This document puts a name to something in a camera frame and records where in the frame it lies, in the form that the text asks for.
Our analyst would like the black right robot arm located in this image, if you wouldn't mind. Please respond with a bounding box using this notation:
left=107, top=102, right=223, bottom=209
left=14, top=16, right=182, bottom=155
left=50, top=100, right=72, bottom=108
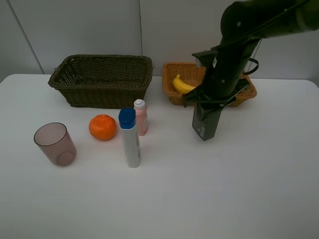
left=182, top=0, right=319, bottom=108

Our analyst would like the translucent pink plastic cup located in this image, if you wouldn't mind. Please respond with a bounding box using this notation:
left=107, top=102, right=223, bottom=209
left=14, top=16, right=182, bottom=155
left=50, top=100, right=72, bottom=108
left=33, top=122, right=77, bottom=167

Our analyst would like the pink bottle white cap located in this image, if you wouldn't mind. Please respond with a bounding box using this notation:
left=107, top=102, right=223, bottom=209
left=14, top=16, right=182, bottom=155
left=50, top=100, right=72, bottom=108
left=134, top=99, right=149, bottom=136

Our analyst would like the orange wicker basket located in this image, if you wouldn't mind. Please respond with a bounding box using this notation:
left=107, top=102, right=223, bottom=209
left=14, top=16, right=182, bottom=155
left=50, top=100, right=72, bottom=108
left=162, top=62, right=257, bottom=107

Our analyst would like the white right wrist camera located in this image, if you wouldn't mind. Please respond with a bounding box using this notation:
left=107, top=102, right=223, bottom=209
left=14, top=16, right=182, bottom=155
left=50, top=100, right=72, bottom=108
left=192, top=50, right=217, bottom=68

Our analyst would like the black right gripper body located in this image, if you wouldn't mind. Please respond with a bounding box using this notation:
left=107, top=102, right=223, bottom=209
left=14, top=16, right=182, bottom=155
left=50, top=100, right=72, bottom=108
left=183, top=74, right=249, bottom=108

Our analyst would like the white tube blue cap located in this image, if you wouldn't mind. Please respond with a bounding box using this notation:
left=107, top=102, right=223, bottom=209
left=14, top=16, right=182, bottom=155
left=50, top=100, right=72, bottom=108
left=119, top=108, right=141, bottom=168

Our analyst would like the yellow banana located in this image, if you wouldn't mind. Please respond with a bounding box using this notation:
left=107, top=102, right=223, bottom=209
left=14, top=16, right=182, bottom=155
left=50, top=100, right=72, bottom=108
left=172, top=75, right=196, bottom=94

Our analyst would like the orange mandarin fruit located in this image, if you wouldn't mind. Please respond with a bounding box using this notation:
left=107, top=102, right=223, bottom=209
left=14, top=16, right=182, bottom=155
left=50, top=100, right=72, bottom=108
left=89, top=115, right=117, bottom=141

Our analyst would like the black camera cable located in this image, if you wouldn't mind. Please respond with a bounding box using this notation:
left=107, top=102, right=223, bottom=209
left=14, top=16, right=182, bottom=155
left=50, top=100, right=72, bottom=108
left=243, top=57, right=260, bottom=75

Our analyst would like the dark green wicker basket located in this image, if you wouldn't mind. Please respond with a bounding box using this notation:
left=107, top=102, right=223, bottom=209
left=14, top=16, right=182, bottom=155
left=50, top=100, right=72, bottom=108
left=48, top=54, right=153, bottom=109

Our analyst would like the dark green pump bottle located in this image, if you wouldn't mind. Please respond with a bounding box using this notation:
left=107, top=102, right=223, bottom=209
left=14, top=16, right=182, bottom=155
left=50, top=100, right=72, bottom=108
left=192, top=103, right=222, bottom=141

